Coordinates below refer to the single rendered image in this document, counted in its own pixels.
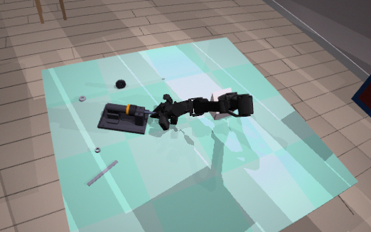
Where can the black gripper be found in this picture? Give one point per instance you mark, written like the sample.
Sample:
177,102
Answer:
163,111

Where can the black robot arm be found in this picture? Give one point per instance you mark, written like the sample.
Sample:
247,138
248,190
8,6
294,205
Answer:
228,101

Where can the grey rod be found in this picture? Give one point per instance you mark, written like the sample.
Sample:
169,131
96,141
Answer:
101,173

